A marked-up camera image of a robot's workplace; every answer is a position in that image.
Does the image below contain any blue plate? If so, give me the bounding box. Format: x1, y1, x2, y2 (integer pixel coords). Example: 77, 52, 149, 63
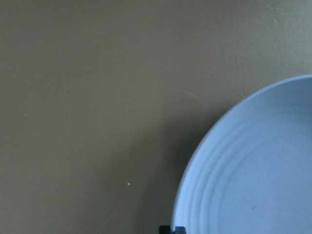
171, 75, 312, 234

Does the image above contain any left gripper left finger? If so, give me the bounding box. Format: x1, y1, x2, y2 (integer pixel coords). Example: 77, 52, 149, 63
158, 225, 172, 234

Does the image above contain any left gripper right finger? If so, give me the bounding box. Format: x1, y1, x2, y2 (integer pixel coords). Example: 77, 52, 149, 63
175, 227, 186, 234

